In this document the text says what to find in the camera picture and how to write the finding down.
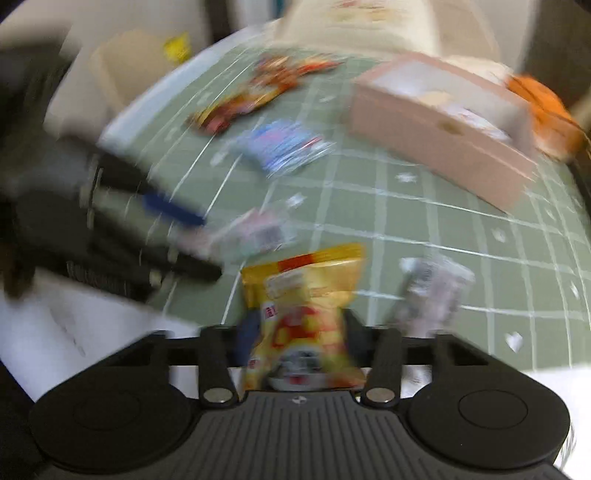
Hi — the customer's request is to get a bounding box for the cream printed cushion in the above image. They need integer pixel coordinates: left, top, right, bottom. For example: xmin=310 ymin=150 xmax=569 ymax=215
xmin=276 ymin=0 xmax=445 ymax=57

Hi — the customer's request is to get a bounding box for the orange bag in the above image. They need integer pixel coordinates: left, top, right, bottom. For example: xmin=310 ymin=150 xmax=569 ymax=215
xmin=504 ymin=73 xmax=586 ymax=161

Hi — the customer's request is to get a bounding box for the blue snack packet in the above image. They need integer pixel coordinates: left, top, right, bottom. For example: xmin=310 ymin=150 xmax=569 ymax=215
xmin=230 ymin=119 xmax=336 ymax=180

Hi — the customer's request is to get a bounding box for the clear pink snack packet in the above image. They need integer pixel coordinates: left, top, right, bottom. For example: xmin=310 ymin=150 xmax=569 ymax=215
xmin=203 ymin=207 xmax=297 ymax=260

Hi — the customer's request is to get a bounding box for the silver grey snack packet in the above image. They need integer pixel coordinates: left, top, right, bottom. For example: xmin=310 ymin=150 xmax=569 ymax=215
xmin=390 ymin=256 xmax=476 ymax=340

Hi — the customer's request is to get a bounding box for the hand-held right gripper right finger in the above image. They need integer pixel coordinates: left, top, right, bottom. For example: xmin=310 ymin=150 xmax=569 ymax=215
xmin=344 ymin=308 xmax=492 ymax=409

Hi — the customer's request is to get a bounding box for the cardboard box with yellow label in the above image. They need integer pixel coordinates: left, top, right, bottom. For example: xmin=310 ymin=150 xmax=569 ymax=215
xmin=89 ymin=28 xmax=194 ymax=109

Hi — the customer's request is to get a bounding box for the pink storage box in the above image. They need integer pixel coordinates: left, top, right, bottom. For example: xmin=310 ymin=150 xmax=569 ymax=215
xmin=347 ymin=51 xmax=540 ymax=212

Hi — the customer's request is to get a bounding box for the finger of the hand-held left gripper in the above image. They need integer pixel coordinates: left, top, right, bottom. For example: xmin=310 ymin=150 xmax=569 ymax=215
xmin=137 ymin=244 xmax=222 ymax=283
xmin=98 ymin=153 xmax=208 ymax=229

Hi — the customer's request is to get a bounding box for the white packet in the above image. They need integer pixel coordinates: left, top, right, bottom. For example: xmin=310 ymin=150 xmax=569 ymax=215
xmin=418 ymin=90 xmax=511 ymax=141

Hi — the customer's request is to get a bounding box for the red yellow snack packet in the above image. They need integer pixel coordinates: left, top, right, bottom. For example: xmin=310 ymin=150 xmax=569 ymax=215
xmin=188 ymin=82 xmax=283 ymax=136

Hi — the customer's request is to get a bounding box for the orange red snack packet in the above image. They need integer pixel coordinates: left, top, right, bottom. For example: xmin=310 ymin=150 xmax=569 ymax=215
xmin=253 ymin=52 xmax=348 ymax=89

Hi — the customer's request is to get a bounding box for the green checked table mat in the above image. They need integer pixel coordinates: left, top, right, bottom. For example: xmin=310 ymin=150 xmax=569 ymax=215
xmin=99 ymin=28 xmax=591 ymax=376

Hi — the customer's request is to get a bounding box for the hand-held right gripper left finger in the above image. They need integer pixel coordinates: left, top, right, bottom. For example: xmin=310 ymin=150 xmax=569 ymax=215
xmin=104 ymin=316 xmax=260 ymax=409

